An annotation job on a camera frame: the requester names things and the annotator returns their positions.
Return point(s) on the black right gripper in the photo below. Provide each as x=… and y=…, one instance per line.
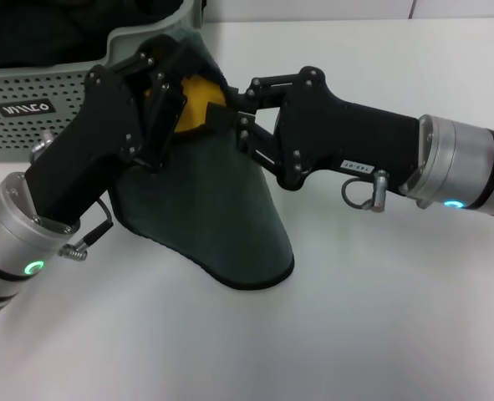
x=347, y=133

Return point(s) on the silver left gripper loop plug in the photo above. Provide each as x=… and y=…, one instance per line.
x=42, y=144

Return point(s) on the grey-green perforated storage box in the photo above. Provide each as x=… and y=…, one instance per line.
x=21, y=138

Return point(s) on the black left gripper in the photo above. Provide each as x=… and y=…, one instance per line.
x=100, y=142

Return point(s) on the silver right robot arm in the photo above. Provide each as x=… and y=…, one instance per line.
x=459, y=158

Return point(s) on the green towel with yellow underside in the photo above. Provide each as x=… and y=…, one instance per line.
x=213, y=200

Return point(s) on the black cloth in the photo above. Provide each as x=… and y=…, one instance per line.
x=42, y=33

